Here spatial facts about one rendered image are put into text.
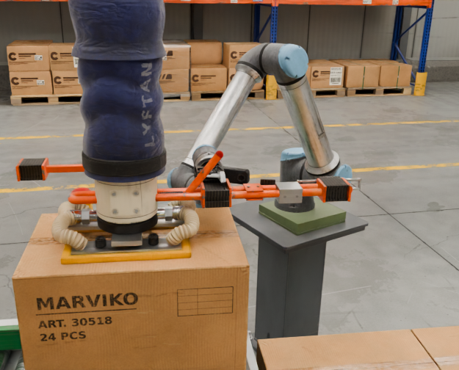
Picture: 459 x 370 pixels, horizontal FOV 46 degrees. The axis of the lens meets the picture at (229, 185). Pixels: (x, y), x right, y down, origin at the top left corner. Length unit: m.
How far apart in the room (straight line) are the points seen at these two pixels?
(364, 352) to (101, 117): 1.26
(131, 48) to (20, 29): 8.64
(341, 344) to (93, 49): 1.36
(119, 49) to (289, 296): 1.63
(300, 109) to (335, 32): 8.67
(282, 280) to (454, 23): 9.81
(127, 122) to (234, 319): 0.60
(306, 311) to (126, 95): 1.71
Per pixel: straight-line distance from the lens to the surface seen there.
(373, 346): 2.12
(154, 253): 1.45
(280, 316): 2.69
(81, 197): 1.52
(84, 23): 1.36
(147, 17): 1.34
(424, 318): 3.37
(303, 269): 2.60
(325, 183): 1.59
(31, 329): 1.53
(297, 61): 2.01
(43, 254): 1.55
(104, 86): 1.36
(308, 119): 2.14
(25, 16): 9.92
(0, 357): 2.11
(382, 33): 11.17
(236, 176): 1.67
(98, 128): 1.39
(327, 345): 2.09
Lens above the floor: 1.77
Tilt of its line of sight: 20 degrees down
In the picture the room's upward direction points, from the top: 1 degrees clockwise
